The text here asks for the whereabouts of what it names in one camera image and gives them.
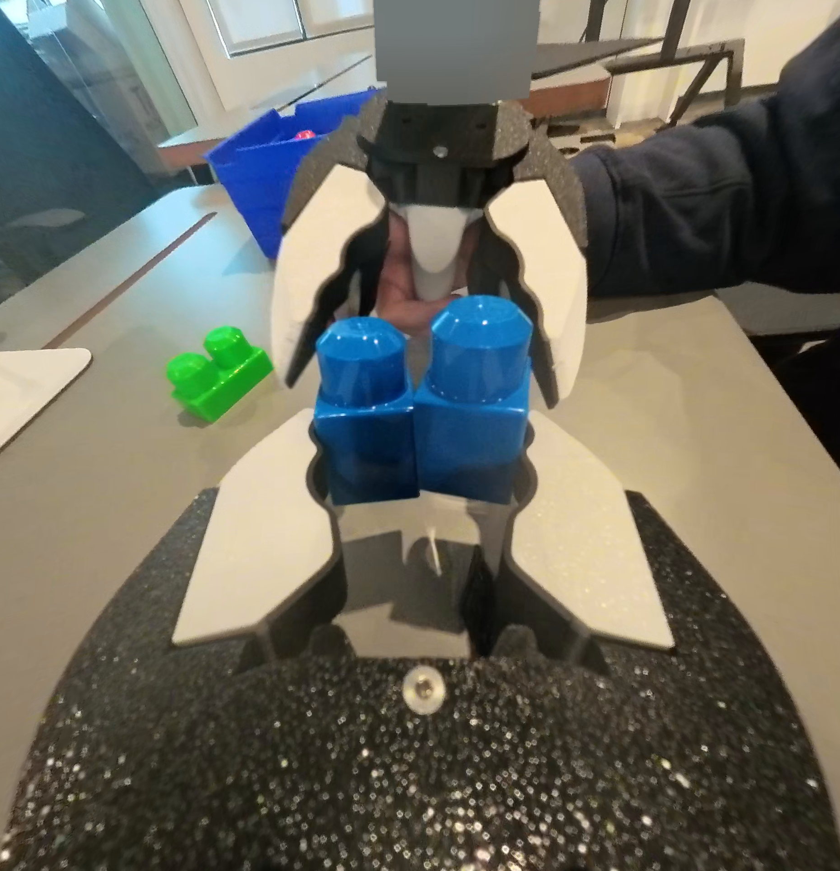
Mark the person's right hand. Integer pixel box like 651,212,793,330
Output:
378,226,476,338

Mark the blue single-stud mega block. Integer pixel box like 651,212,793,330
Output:
314,316,421,508
413,294,535,508

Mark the black metal table frame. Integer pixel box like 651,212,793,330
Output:
529,0,747,130

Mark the blue plastic bin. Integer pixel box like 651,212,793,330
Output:
203,87,387,259

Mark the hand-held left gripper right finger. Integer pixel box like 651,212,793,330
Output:
501,415,676,649

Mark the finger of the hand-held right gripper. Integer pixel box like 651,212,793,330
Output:
270,163,395,390
481,185,591,411

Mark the green two-stud mega block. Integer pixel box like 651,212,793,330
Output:
167,327,274,424

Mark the person's right forearm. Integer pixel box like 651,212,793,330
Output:
571,27,840,334

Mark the white mat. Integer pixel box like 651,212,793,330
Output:
0,348,93,465

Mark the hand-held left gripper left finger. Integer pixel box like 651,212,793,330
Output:
171,408,349,647

